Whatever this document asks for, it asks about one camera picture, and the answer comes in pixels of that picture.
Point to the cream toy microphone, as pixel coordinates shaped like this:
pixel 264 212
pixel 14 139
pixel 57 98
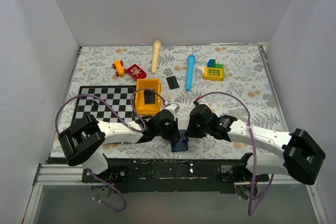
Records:
pixel 155 56

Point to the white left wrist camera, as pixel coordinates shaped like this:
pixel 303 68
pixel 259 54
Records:
pixel 173 108

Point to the black credit card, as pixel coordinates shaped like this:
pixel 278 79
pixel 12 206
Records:
pixel 172 82

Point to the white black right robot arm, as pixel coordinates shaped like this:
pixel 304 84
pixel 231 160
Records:
pixel 295 154

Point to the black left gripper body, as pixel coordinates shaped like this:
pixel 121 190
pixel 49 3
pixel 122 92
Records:
pixel 169 132

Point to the yellow toy brick car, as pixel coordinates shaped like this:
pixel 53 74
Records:
pixel 120 71

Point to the red owl toy block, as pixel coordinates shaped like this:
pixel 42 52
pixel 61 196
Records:
pixel 135 72

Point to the black silver chessboard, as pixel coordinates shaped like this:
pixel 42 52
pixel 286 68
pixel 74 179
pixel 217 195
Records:
pixel 118 97

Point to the yellow green toy brick house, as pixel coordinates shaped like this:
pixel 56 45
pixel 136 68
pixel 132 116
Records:
pixel 213 71

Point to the yellow plastic bin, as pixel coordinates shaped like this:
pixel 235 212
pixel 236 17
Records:
pixel 147 84

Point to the blue leather card holder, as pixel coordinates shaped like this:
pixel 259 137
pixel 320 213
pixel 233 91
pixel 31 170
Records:
pixel 180 145

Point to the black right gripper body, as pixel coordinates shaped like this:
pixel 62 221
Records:
pixel 196 130

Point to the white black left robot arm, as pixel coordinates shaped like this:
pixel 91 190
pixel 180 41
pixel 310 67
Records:
pixel 80 141

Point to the blue toy microphone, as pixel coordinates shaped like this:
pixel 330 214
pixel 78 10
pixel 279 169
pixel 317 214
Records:
pixel 191 60

